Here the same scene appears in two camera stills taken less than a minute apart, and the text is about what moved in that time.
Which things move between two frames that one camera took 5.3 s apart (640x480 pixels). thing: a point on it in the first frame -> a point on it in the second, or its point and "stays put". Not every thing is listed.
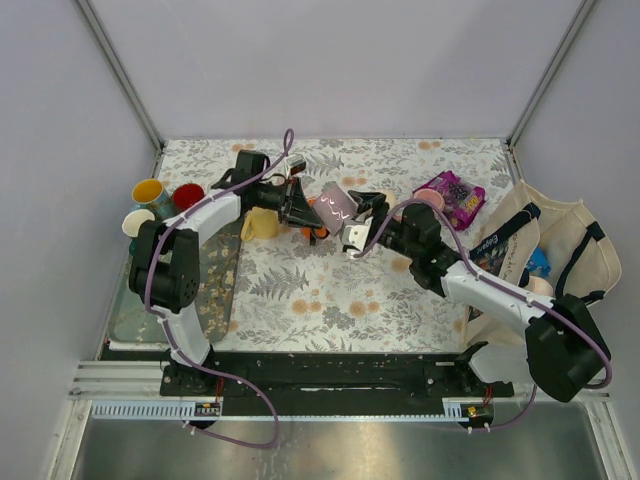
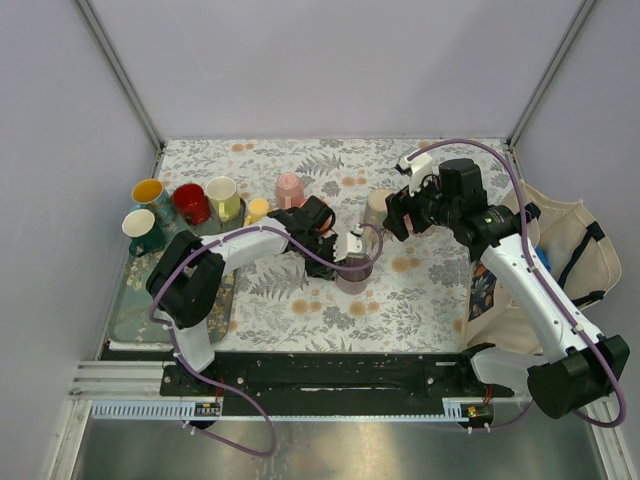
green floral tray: (220, 263) stays put
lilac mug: (333, 206) -> (354, 281)
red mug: (185, 195) stays put
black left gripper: (300, 210) -> (323, 270)
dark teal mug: (131, 224) stays put
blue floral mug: (151, 195) stays put
